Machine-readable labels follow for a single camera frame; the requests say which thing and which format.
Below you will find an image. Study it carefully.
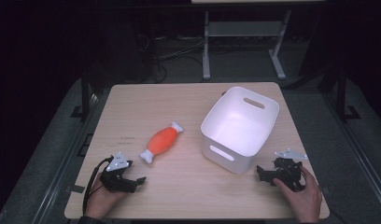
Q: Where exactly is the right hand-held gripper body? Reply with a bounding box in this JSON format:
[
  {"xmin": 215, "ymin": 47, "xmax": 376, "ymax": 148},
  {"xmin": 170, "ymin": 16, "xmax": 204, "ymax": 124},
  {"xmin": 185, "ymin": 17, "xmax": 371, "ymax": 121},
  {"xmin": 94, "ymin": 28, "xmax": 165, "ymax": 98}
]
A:
[{"xmin": 272, "ymin": 147, "xmax": 308, "ymax": 192}]

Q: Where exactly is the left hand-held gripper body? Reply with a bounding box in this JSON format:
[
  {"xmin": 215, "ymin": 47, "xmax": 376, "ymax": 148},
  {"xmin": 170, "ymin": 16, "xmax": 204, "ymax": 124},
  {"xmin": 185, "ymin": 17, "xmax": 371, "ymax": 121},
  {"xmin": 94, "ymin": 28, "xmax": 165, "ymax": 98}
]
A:
[{"xmin": 99, "ymin": 151, "xmax": 138, "ymax": 194}]

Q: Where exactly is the orange and white plush toy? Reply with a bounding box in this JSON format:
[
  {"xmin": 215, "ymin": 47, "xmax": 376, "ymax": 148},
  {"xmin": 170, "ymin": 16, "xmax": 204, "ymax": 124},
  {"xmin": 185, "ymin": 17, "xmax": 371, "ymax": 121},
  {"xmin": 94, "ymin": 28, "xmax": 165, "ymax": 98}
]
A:
[{"xmin": 138, "ymin": 121, "xmax": 186, "ymax": 164}]

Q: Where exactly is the white plastic basket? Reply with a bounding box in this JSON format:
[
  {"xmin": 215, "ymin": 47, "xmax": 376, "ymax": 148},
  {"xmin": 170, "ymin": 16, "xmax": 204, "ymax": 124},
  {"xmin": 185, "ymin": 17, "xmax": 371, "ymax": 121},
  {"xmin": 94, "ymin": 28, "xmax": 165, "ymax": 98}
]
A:
[{"xmin": 200, "ymin": 86, "xmax": 280, "ymax": 175}]

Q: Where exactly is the person's left hand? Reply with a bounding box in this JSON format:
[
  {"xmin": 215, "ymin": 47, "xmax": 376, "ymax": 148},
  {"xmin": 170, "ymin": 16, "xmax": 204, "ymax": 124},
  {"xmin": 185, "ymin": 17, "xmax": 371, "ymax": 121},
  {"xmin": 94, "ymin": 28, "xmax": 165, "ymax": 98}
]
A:
[{"xmin": 83, "ymin": 173, "xmax": 128, "ymax": 220}]

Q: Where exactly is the person's right hand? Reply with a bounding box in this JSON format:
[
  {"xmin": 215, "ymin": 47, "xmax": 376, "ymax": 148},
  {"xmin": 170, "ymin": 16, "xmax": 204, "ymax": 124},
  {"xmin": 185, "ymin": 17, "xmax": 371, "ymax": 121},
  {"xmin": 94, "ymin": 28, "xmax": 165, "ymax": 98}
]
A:
[{"xmin": 272, "ymin": 165, "xmax": 323, "ymax": 224}]

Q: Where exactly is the white metal table stand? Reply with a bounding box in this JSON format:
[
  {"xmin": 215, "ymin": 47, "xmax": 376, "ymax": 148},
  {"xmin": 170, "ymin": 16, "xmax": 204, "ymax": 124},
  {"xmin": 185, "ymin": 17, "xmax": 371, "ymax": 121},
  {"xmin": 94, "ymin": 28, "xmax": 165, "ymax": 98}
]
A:
[{"xmin": 201, "ymin": 8, "xmax": 293, "ymax": 82}]

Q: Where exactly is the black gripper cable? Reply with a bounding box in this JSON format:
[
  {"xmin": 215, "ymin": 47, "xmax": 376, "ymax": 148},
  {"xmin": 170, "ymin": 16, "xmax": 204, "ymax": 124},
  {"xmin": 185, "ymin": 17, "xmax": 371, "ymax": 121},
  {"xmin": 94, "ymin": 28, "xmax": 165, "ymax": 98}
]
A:
[{"xmin": 81, "ymin": 156, "xmax": 115, "ymax": 217}]

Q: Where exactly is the grey metal floor rail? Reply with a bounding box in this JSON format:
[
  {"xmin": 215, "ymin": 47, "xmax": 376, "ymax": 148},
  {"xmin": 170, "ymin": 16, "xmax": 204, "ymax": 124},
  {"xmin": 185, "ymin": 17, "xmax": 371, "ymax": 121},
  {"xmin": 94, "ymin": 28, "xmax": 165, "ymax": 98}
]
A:
[
  {"xmin": 320, "ymin": 92, "xmax": 381, "ymax": 216},
  {"xmin": 31, "ymin": 92, "xmax": 101, "ymax": 224}
]

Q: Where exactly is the black metal post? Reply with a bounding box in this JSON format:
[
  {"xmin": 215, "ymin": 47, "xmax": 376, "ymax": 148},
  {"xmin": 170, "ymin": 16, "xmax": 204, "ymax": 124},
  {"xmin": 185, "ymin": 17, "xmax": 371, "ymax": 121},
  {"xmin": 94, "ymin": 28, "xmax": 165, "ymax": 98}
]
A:
[
  {"xmin": 334, "ymin": 65, "xmax": 362, "ymax": 123},
  {"xmin": 70, "ymin": 70, "xmax": 92, "ymax": 122}
]

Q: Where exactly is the bundle of floor cables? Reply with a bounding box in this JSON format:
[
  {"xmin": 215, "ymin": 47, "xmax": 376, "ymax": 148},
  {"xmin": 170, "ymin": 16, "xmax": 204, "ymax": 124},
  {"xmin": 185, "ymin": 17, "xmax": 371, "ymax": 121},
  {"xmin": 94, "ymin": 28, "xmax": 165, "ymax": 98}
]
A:
[{"xmin": 137, "ymin": 33, "xmax": 205, "ymax": 84}]

